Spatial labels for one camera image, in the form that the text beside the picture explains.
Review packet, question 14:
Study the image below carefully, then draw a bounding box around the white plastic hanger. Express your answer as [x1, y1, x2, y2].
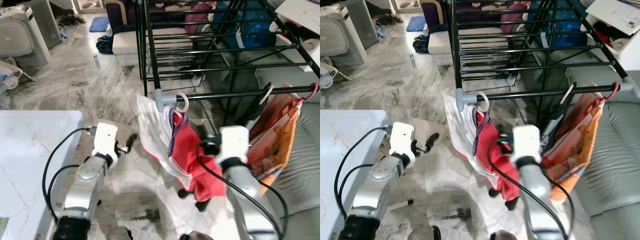
[474, 91, 491, 113]
[174, 92, 190, 115]

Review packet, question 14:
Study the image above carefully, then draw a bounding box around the red plastic hanger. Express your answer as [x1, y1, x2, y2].
[301, 82, 320, 102]
[602, 81, 622, 101]

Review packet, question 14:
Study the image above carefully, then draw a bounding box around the pale pink plastic hanger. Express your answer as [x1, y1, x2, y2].
[257, 82, 275, 107]
[559, 84, 577, 107]

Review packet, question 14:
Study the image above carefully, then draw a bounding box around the white table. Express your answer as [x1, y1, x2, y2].
[320, 109, 397, 240]
[0, 110, 86, 240]

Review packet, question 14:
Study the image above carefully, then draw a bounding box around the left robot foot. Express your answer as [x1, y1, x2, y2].
[106, 226, 134, 240]
[410, 226, 442, 240]

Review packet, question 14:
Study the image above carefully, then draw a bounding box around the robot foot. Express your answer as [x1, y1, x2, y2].
[179, 231, 215, 240]
[489, 230, 523, 240]
[410, 226, 442, 240]
[106, 226, 134, 240]

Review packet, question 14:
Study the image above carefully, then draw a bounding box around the white ottoman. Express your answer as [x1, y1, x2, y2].
[111, 31, 151, 68]
[427, 31, 458, 68]

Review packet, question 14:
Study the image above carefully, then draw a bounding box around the dark blue cloth pile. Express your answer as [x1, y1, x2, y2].
[412, 35, 431, 55]
[96, 36, 115, 56]

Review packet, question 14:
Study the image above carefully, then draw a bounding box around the black metal drying rack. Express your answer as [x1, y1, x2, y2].
[134, 0, 321, 117]
[447, 0, 640, 108]

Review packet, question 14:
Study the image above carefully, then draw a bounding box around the colourful baby bouncer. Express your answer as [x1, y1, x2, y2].
[0, 60, 37, 97]
[320, 62, 353, 91]

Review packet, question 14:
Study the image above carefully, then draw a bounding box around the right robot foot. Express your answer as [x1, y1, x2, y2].
[179, 231, 215, 240]
[489, 230, 523, 240]

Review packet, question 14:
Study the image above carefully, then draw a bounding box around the blue floor mat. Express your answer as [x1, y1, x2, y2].
[406, 16, 427, 33]
[89, 16, 111, 34]

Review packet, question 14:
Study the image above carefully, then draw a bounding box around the grey-green leather sofa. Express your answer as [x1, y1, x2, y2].
[520, 42, 640, 240]
[206, 47, 321, 240]

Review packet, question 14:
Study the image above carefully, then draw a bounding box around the purple armchair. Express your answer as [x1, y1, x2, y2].
[104, 0, 151, 37]
[420, 0, 458, 36]

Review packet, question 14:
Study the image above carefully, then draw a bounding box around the dark clothes pile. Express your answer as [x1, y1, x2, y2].
[375, 13, 405, 27]
[56, 13, 87, 28]

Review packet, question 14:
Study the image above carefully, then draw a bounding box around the white air purifier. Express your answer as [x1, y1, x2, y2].
[0, 6, 52, 69]
[320, 5, 368, 68]

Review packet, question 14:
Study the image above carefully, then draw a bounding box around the tall grey appliance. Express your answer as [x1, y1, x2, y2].
[22, 0, 63, 51]
[345, 0, 381, 51]

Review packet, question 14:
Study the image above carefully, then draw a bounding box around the magenta garment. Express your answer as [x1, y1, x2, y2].
[500, 1, 528, 35]
[184, 1, 215, 35]

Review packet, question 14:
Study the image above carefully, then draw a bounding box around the orange cartoon print garment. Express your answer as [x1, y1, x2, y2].
[246, 84, 307, 196]
[541, 82, 607, 205]

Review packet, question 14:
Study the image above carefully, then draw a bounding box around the blue bag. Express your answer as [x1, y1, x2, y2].
[525, 0, 593, 48]
[212, 0, 283, 49]

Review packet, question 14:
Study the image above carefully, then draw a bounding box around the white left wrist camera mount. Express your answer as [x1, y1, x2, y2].
[92, 122, 120, 162]
[389, 121, 417, 162]

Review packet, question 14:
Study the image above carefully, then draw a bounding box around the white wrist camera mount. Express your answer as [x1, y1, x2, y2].
[216, 126, 250, 166]
[92, 122, 120, 162]
[389, 121, 417, 162]
[509, 125, 542, 166]

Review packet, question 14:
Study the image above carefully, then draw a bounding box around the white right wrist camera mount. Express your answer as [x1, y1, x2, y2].
[216, 126, 250, 166]
[509, 125, 542, 166]

